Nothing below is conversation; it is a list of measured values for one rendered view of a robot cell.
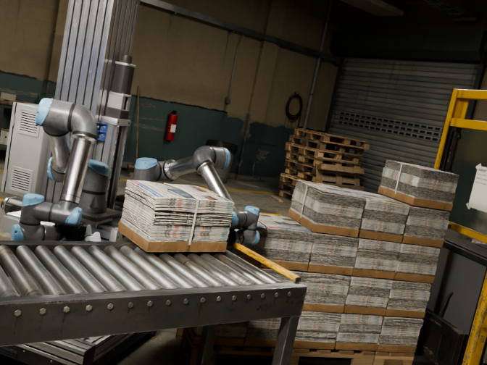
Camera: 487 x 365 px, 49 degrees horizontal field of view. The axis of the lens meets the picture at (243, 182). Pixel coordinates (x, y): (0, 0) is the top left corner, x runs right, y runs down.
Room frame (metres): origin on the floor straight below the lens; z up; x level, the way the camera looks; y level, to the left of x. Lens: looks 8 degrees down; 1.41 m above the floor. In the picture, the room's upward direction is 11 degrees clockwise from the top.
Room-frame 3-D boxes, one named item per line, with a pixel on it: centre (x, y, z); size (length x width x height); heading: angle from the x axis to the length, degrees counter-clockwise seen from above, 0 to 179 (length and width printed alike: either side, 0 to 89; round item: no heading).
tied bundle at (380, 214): (3.21, -0.79, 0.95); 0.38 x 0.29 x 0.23; 19
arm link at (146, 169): (2.93, 0.55, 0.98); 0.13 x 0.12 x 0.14; 140
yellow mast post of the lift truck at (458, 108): (3.76, -1.37, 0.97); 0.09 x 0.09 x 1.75; 20
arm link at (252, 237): (2.58, -0.07, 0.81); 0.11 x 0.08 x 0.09; 128
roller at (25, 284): (1.59, 0.64, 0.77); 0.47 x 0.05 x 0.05; 38
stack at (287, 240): (3.06, -0.39, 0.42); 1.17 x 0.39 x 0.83; 110
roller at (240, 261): (2.15, -0.08, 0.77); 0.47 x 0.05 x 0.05; 38
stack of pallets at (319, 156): (9.79, -1.39, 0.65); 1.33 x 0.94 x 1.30; 132
